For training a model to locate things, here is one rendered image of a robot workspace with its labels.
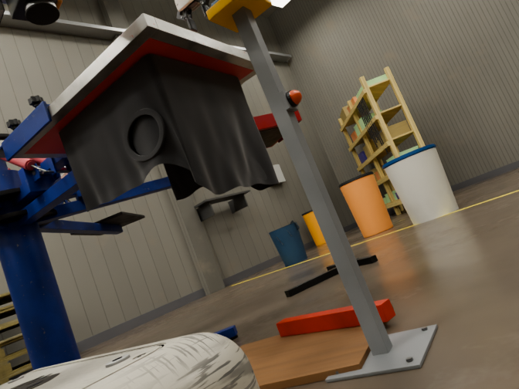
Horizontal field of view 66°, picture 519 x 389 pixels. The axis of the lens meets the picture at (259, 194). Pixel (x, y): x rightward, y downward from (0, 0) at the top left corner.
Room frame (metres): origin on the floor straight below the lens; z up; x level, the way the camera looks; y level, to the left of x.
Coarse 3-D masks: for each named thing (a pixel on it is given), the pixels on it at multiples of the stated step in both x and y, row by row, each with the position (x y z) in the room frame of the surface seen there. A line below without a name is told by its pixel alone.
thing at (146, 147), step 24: (144, 72) 1.06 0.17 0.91; (120, 96) 1.12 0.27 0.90; (144, 96) 1.08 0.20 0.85; (72, 120) 1.25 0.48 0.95; (96, 120) 1.19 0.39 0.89; (120, 120) 1.14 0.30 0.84; (144, 120) 1.11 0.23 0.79; (168, 120) 1.06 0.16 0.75; (72, 144) 1.27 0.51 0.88; (96, 144) 1.21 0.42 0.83; (120, 144) 1.17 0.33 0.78; (144, 144) 1.12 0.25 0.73; (168, 144) 1.09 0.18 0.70; (72, 168) 1.29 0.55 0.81; (96, 168) 1.24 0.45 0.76; (120, 168) 1.19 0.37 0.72; (144, 168) 1.13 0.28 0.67; (96, 192) 1.28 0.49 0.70; (120, 192) 1.22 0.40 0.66
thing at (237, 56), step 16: (144, 16) 0.94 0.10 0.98; (128, 32) 0.97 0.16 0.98; (144, 32) 0.96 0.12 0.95; (160, 32) 0.98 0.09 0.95; (176, 32) 1.03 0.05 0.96; (192, 32) 1.09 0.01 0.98; (112, 48) 1.01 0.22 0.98; (128, 48) 1.00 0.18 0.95; (192, 48) 1.12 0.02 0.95; (208, 48) 1.15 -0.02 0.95; (224, 48) 1.22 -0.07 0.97; (96, 64) 1.05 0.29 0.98; (112, 64) 1.04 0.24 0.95; (240, 64) 1.33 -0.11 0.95; (80, 80) 1.09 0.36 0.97; (96, 80) 1.09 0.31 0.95; (240, 80) 1.46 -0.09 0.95; (64, 96) 1.14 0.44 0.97; (80, 96) 1.14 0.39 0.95; (64, 112) 1.19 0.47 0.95; (48, 128) 1.25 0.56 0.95; (32, 144) 1.32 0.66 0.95
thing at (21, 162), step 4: (4, 160) 1.75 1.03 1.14; (12, 160) 1.70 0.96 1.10; (16, 160) 1.69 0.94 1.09; (20, 160) 1.68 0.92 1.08; (24, 160) 1.67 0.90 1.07; (28, 160) 1.67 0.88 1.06; (32, 160) 1.68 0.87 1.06; (36, 160) 1.83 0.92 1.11; (40, 160) 1.81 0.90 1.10; (16, 164) 1.70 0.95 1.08; (20, 164) 1.68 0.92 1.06; (24, 164) 1.67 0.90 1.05; (28, 164) 1.67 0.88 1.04; (32, 164) 1.69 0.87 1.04; (8, 168) 2.11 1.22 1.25; (24, 168) 1.69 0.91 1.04; (28, 168) 1.68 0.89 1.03; (32, 168) 1.69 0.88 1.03; (36, 168) 1.66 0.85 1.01; (40, 168) 1.65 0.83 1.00; (64, 168) 2.12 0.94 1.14; (68, 200) 2.41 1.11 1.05
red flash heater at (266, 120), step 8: (296, 112) 2.55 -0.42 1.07; (256, 120) 2.41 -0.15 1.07; (264, 120) 2.43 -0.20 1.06; (272, 120) 2.46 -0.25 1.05; (264, 128) 2.42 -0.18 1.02; (272, 128) 2.48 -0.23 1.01; (264, 136) 2.58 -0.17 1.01; (272, 136) 2.66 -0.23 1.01; (280, 136) 2.74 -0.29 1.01; (272, 144) 2.89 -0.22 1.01
